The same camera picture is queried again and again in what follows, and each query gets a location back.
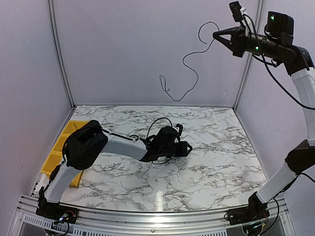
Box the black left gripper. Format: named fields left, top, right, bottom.
left=160, top=141, right=192, bottom=157

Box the right corner aluminium post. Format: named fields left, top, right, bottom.
left=233, top=0, right=265, bottom=112

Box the yellow bin far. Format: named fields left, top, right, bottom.
left=61, top=120, right=89, bottom=137

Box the aluminium front rail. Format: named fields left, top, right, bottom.
left=8, top=196, right=297, bottom=236

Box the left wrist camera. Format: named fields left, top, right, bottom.
left=172, top=123, right=183, bottom=143

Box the yellow bin near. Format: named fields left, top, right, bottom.
left=41, top=151, right=83, bottom=187

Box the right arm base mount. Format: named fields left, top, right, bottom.
left=224, top=206, right=270, bottom=225

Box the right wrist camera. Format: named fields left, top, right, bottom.
left=229, top=1, right=246, bottom=28

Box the corner aluminium post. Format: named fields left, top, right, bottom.
left=48, top=0, right=76, bottom=109
left=233, top=0, right=265, bottom=112

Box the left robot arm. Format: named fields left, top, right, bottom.
left=38, top=120, right=192, bottom=219

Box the yellow bin middle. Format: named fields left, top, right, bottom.
left=51, top=134, right=68, bottom=156

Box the yellow bin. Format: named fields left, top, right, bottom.
left=41, top=151, right=83, bottom=187
left=61, top=120, right=89, bottom=137
left=51, top=134, right=68, bottom=156

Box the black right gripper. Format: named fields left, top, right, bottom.
left=213, top=24, right=283, bottom=59

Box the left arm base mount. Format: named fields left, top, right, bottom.
left=35, top=203, right=78, bottom=224

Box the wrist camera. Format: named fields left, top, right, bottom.
left=172, top=123, right=183, bottom=143
left=229, top=1, right=246, bottom=28

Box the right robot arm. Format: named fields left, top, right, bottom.
left=213, top=1, right=315, bottom=220

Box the left corner aluminium post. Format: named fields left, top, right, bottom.
left=48, top=0, right=76, bottom=109

